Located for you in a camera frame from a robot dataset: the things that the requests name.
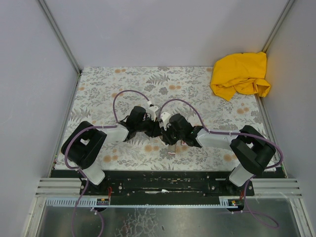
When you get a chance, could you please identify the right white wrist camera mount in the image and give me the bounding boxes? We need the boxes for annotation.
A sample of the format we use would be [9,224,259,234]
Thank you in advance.
[159,112,171,131]

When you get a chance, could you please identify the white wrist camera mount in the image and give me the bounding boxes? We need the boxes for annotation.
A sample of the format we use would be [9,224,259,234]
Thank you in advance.
[159,112,171,131]
[146,101,160,121]

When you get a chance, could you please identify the yellow cloth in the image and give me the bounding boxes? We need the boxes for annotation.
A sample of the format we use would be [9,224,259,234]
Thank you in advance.
[210,52,271,101]

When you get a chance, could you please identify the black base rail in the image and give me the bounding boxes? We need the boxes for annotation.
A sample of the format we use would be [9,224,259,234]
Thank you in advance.
[50,169,255,205]

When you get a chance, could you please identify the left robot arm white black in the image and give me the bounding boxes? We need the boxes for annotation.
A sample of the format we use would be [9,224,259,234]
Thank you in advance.
[61,105,160,186]

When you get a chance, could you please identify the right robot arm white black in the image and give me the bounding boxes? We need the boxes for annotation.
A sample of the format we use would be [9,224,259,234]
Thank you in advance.
[160,113,276,187]

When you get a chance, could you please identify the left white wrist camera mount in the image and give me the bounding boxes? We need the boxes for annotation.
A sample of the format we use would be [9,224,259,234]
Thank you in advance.
[146,101,160,121]

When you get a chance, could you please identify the floral patterned mat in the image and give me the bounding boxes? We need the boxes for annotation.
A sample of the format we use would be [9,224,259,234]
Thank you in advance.
[64,67,267,171]

